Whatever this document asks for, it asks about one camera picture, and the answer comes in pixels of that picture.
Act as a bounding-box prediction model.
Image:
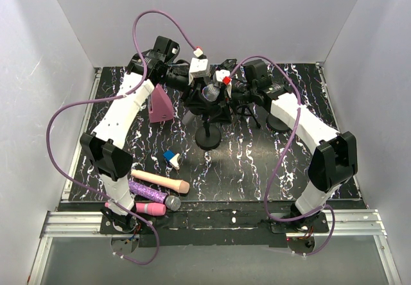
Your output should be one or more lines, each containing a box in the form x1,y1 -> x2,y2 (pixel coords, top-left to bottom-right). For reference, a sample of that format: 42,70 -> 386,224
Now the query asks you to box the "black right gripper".
208,84 -> 256,125

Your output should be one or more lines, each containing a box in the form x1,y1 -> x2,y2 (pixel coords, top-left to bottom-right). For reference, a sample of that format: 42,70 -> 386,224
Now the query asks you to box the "silver microphone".
183,83 -> 222,124

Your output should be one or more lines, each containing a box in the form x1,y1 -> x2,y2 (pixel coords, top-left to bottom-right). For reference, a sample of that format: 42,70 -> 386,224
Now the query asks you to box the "black tripod microphone stand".
233,104 -> 261,128

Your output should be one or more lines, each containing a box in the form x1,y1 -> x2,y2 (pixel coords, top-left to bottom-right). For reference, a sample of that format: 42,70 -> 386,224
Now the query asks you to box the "black round-base stand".
195,114 -> 222,151
266,114 -> 290,134

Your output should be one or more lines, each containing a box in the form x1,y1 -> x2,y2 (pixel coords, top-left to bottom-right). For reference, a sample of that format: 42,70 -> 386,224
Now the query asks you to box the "black tripod shock-mount stand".
210,58 -> 237,77

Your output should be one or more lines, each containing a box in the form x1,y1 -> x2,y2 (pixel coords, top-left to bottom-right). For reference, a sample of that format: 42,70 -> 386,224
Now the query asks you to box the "beige microphone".
131,169 -> 190,194

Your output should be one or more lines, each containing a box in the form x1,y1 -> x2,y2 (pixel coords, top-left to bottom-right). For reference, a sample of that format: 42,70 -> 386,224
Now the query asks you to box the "purple glitter microphone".
128,181 -> 181,211

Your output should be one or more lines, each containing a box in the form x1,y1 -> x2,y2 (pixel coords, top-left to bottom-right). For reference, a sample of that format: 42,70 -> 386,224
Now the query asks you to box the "pink plastic microphone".
104,202 -> 167,216

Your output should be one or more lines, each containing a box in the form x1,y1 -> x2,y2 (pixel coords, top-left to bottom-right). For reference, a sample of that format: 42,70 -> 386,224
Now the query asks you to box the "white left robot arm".
80,36 -> 193,234

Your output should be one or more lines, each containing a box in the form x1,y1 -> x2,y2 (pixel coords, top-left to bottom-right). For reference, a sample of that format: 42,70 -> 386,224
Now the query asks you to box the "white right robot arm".
222,55 -> 358,232

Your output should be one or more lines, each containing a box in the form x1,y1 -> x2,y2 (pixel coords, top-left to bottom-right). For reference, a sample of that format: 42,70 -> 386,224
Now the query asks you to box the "pink wedge-shaped box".
148,84 -> 173,123

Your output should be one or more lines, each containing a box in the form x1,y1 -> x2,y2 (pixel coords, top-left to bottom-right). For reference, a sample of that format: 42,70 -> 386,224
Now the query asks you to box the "blue and white small block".
163,150 -> 181,170

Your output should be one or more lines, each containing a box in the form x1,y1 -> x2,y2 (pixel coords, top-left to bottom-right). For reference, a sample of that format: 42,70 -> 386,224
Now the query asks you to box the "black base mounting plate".
99,198 -> 367,249

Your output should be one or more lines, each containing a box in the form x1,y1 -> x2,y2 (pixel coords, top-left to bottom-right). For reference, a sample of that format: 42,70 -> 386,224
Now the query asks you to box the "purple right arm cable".
229,55 -> 337,256

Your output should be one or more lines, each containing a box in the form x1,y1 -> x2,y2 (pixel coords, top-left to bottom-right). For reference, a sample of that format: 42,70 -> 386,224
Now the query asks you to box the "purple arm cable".
46,9 -> 205,265
229,55 -> 337,256

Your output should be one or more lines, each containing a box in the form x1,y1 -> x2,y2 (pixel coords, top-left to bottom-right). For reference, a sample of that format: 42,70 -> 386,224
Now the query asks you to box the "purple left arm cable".
46,9 -> 205,265

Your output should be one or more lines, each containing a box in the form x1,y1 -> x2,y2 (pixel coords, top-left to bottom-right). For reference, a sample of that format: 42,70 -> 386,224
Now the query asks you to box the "aluminium frame rail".
27,66 -> 402,285

